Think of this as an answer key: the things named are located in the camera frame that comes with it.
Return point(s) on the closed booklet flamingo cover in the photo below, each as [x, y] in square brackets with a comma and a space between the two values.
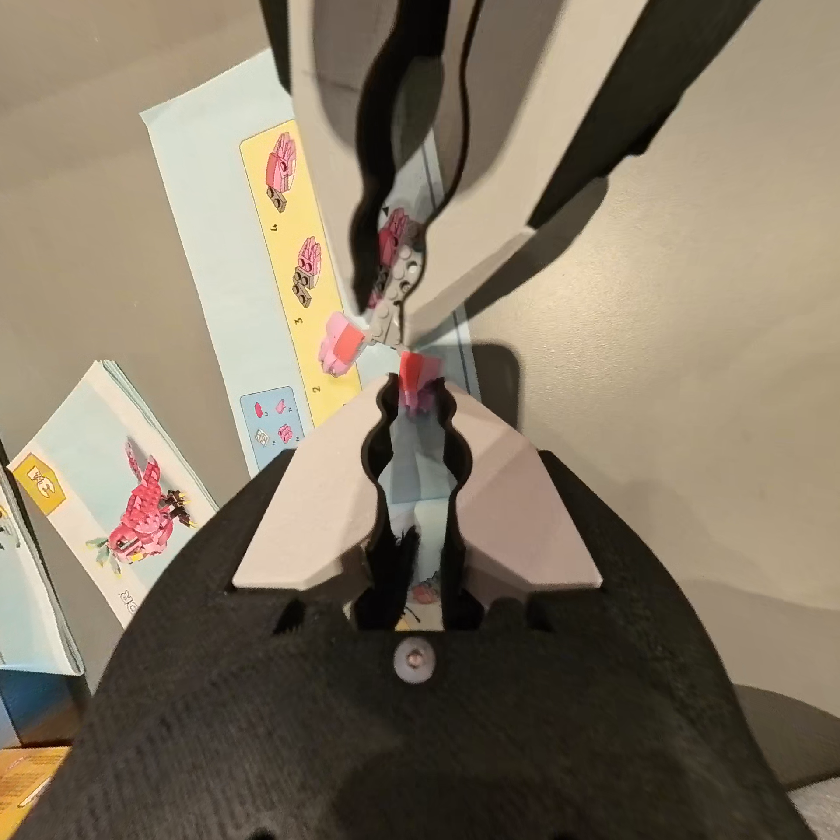
[26, 590]

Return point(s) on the small grey brick plate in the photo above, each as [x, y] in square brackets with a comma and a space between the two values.
[382, 325]
[398, 338]

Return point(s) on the orange toy set box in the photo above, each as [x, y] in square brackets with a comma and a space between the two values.
[29, 794]

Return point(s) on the grey desk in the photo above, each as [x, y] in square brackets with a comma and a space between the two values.
[689, 394]

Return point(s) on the white cloth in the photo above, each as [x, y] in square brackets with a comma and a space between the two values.
[817, 814]

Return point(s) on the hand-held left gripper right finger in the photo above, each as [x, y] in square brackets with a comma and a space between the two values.
[525, 525]

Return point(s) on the open light blue instruction booklet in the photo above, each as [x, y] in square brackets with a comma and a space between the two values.
[197, 197]

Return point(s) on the blue box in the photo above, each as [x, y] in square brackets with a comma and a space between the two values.
[33, 705]

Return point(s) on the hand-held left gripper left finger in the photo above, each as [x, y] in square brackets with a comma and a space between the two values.
[308, 525]

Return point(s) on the closed booklet red bird cover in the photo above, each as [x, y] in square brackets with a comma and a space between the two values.
[85, 459]

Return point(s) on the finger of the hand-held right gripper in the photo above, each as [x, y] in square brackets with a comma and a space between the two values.
[321, 79]
[525, 131]

